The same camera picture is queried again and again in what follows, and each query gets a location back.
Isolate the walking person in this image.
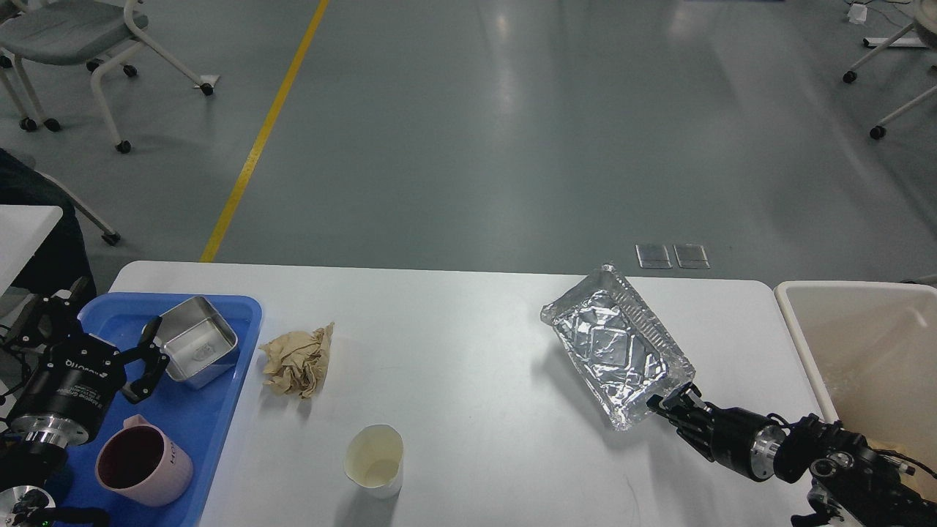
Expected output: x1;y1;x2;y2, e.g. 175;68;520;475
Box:
1;149;97;307

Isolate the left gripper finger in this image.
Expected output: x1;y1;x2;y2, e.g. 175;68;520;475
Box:
9;277;90;349
111;316;170;405

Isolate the white chair base right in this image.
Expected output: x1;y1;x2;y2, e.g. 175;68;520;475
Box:
842;0;937;140

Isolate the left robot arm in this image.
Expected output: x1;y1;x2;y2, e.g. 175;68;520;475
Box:
2;277;170;526

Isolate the floor socket plate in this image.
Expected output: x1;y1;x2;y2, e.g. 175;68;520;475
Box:
635;244;673;270
673;244;712;269

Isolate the brown paper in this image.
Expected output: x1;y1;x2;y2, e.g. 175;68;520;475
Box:
260;323;335;400

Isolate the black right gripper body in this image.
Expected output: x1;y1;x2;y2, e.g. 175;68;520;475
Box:
702;406;786;482

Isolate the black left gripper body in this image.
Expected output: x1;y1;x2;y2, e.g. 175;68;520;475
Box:
9;334;127;444

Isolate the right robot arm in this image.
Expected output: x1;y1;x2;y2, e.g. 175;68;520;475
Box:
647;384;936;526

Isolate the pink mug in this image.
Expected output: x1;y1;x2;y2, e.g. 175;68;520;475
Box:
94;414;194;507

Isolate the cream paper cup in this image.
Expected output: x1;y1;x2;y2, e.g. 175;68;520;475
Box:
343;424;405;499

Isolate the stainless steel rectangular container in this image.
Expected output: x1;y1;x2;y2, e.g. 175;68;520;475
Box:
157;296;239;390

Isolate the beige waste bin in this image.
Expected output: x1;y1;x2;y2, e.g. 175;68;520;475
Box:
775;281;936;503

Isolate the right floor socket plate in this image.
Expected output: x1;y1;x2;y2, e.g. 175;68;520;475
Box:
673;244;712;269

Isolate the aluminium foil tray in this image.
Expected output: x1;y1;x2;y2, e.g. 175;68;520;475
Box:
541;263;696;433

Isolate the white power adapter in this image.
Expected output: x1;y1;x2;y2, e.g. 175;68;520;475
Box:
847;2;869;26

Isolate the left floor socket plate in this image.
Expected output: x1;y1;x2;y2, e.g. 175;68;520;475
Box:
635;244;673;270

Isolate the blue plastic tray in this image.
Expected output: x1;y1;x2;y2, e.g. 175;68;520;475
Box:
47;291;262;526

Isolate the white side table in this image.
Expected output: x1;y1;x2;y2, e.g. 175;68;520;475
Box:
1;204;63;293

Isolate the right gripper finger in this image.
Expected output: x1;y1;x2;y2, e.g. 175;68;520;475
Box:
646;386;712;440

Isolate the grey office chair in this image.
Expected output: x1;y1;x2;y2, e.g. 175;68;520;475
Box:
1;1;217;154

